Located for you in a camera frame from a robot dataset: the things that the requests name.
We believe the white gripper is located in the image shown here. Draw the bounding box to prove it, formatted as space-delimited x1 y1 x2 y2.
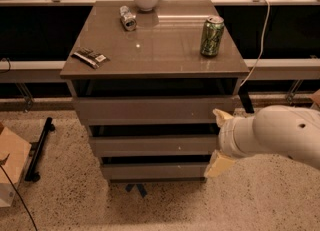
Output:
204 109 257 178

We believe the grey drawer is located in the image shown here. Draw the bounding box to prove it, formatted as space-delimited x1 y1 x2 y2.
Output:
89 135 217 157
73 96 237 125
101 163 207 181

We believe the grey bottom drawer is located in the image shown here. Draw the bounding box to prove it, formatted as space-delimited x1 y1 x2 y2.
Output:
101 163 207 181

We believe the green soda can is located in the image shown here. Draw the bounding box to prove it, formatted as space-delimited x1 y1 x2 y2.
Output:
200 15 224 57

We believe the grey middle drawer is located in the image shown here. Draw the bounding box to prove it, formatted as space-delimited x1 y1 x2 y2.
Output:
89 135 217 157

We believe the crushed silver can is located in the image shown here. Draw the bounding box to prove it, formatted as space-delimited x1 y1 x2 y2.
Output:
119 6 137 31

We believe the black cable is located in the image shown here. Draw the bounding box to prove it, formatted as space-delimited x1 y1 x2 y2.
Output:
0 165 38 231

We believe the cardboard box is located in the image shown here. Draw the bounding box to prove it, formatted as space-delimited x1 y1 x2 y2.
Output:
309 89 320 111
0 123 31 207

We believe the grey drawer cabinet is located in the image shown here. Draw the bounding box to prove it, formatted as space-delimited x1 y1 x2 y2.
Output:
61 0 249 183

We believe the cardboard box left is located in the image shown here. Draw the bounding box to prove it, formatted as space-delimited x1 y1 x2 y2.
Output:
0 123 31 207

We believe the black snack wrapper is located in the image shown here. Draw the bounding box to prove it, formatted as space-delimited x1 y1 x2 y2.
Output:
72 48 109 69

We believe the blue tape cross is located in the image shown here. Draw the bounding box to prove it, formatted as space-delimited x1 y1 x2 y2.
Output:
125 184 147 198

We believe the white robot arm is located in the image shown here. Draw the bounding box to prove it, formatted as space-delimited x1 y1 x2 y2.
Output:
204 105 320 178

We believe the white cable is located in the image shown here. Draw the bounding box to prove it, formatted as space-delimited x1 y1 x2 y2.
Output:
240 0 271 87

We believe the black metal stand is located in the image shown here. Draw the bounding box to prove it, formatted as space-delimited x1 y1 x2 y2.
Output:
25 117 55 182

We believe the cardboard box right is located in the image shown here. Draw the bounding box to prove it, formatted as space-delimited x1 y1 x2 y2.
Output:
309 89 320 111

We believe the grey top drawer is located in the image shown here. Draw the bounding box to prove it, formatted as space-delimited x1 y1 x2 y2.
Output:
73 96 237 125

